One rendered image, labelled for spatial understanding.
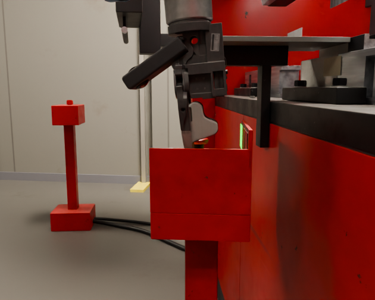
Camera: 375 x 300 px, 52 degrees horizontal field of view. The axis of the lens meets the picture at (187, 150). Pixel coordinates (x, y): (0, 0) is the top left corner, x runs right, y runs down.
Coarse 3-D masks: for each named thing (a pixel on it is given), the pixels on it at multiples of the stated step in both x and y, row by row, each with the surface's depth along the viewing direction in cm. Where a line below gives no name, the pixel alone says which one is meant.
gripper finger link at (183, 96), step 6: (180, 84) 60; (180, 90) 58; (180, 96) 58; (186, 96) 58; (180, 102) 58; (186, 102) 58; (180, 108) 59; (186, 108) 59; (180, 114) 59; (186, 114) 60; (180, 120) 60; (186, 120) 60; (180, 126) 60; (186, 126) 60
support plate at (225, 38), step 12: (228, 36) 72; (240, 36) 72; (252, 36) 72; (264, 36) 72; (276, 36) 73; (288, 36) 73; (300, 36) 73; (300, 48) 85; (312, 48) 85; (324, 48) 85
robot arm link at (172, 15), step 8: (168, 0) 58; (176, 0) 57; (184, 0) 57; (192, 0) 57; (200, 0) 57; (208, 0) 58; (168, 8) 58; (176, 8) 57; (184, 8) 57; (192, 8) 57; (200, 8) 57; (208, 8) 58; (168, 16) 59; (176, 16) 58; (184, 16) 57; (192, 16) 57; (200, 16) 57; (208, 16) 58; (168, 24) 61
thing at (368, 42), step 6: (354, 36) 72; (360, 36) 70; (366, 36) 69; (372, 36) 70; (354, 42) 72; (360, 42) 70; (366, 42) 69; (372, 42) 69; (348, 48) 75; (354, 48) 72; (360, 48) 70; (366, 48) 69
